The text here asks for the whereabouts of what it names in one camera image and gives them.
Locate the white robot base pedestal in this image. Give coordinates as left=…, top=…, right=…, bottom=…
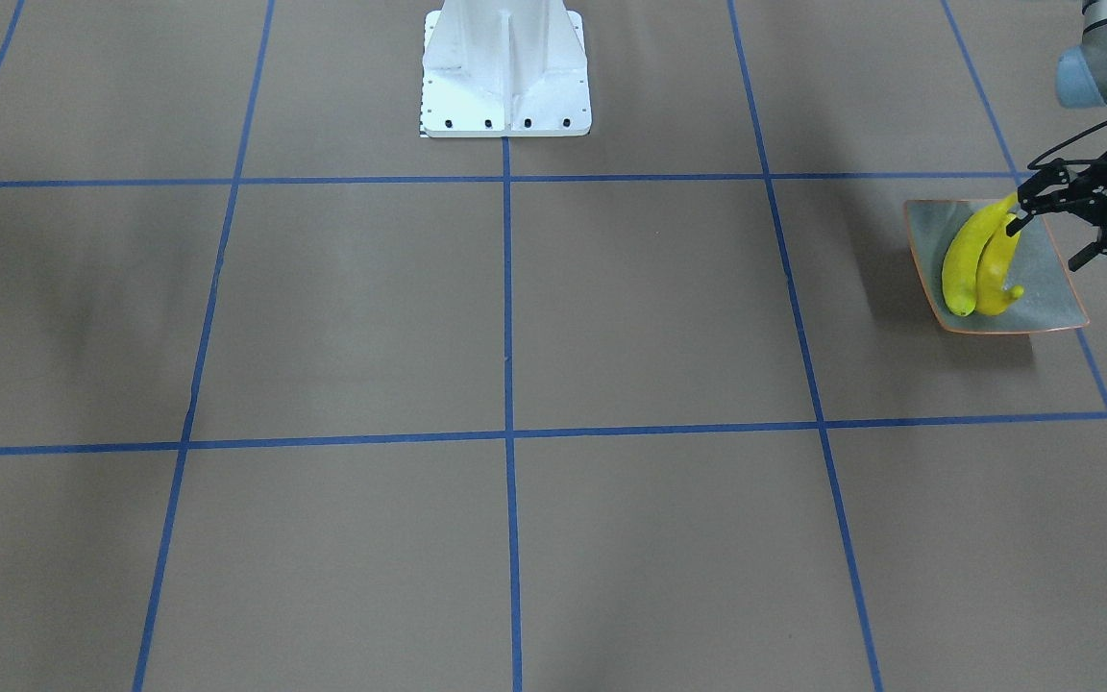
left=420, top=1, right=593, bottom=137

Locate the grey square plate orange rim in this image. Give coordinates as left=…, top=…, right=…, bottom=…
left=904, top=200, right=1089, bottom=334

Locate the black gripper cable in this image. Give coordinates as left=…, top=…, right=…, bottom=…
left=1030, top=106, right=1107, bottom=174

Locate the yellow banana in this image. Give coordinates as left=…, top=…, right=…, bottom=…
left=974, top=213, right=1024, bottom=316
left=941, top=193, right=1015, bottom=318

